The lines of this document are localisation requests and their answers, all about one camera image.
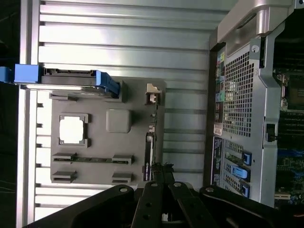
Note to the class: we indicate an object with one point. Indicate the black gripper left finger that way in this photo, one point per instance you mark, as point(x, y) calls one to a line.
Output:
point(123, 204)

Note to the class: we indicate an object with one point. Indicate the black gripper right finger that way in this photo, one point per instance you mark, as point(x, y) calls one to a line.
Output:
point(190, 209)

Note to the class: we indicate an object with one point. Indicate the green RAM stick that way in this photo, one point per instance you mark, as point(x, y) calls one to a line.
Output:
point(95, 159)

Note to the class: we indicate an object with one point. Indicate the blue slot latch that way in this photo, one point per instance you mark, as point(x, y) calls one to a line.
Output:
point(242, 172)
point(247, 159)
point(245, 191)

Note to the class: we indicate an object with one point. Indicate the grey plastic parts rack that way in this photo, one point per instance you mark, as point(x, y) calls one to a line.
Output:
point(99, 147)

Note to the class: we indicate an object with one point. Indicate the silver CPU chip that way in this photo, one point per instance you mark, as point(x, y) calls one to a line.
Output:
point(71, 130)

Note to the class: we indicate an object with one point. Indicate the green motherboard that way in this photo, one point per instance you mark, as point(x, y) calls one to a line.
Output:
point(289, 152)

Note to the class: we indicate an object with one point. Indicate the open black PC case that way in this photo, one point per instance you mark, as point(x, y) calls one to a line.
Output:
point(240, 95)

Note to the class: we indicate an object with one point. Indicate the hard disk with blue carrier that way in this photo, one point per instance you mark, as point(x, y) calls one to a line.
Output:
point(71, 76)

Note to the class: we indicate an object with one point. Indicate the CPU socket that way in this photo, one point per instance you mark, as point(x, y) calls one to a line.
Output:
point(294, 91)

